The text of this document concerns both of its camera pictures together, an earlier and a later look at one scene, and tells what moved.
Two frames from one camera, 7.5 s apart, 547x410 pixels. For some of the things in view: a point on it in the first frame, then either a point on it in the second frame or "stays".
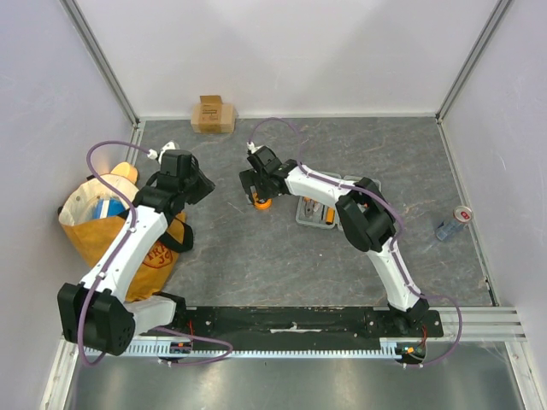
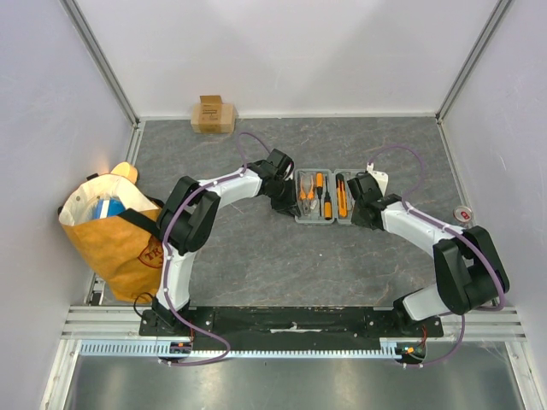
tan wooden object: [126, 170] stays
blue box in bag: [107, 207] stays
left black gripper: [205, 185] to [288, 206]
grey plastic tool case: [318, 213] stays
